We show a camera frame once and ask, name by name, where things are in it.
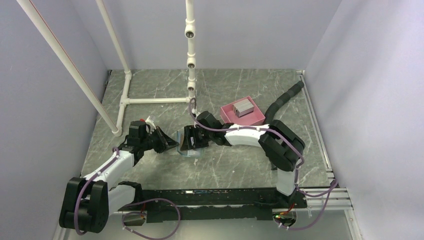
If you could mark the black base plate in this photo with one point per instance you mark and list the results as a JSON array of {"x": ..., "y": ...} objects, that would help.
[{"x": 215, "y": 204}]

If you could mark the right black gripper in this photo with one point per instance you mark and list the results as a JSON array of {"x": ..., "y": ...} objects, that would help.
[{"x": 190, "y": 131}]

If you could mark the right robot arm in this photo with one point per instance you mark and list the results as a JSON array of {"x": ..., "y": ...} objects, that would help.
[{"x": 280, "y": 144}]

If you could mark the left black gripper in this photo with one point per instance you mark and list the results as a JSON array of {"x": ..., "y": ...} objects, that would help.
[{"x": 165, "y": 142}]

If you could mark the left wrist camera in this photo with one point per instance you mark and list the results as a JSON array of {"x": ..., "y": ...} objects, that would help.
[{"x": 139, "y": 131}]

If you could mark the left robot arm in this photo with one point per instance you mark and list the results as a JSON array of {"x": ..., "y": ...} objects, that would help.
[{"x": 90, "y": 200}]

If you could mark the grey card stack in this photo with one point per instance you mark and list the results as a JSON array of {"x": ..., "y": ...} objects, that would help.
[{"x": 243, "y": 107}]

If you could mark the white pvc pipe frame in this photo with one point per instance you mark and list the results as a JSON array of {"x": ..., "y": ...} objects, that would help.
[{"x": 116, "y": 127}]

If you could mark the green card holder wallet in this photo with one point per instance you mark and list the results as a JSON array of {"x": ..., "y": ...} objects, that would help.
[{"x": 191, "y": 153}]

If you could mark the pink plastic tray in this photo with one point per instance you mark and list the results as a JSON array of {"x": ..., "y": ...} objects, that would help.
[{"x": 254, "y": 118}]

